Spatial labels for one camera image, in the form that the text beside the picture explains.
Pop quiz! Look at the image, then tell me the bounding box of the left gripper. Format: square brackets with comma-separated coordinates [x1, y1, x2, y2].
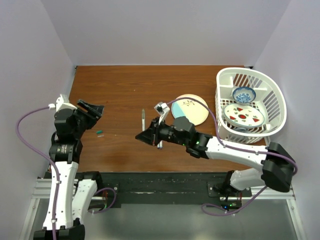
[72, 99, 104, 138]

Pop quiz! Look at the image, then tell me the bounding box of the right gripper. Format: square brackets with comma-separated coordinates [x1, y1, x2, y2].
[135, 117, 188, 147]

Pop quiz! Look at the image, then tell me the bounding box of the thin green white pen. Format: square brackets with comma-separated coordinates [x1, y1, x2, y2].
[141, 108, 146, 131]

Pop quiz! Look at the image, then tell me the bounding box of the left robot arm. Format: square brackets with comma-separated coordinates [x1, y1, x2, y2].
[33, 95, 104, 240]

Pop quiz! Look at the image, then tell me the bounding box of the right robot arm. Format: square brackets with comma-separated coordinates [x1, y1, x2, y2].
[135, 117, 297, 197]

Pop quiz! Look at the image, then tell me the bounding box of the cream and blue plate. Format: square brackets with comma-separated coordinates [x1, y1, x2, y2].
[171, 94, 209, 126]

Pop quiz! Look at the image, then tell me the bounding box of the watermelon pattern plate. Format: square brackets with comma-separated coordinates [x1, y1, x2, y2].
[222, 103, 265, 129]

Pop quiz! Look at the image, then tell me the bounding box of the blue patterned bowl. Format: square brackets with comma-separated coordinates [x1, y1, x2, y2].
[232, 86, 257, 104]

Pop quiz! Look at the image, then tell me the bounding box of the white plastic basket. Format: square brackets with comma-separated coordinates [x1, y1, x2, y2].
[215, 67, 287, 144]

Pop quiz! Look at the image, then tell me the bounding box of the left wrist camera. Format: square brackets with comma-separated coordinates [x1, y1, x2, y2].
[55, 94, 70, 112]

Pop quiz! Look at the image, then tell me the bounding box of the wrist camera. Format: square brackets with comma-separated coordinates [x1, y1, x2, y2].
[55, 94, 70, 112]
[154, 102, 170, 124]

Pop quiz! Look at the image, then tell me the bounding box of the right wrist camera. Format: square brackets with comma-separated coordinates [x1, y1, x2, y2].
[154, 102, 170, 124]

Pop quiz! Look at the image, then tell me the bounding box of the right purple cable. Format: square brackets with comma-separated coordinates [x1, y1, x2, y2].
[166, 98, 298, 216]

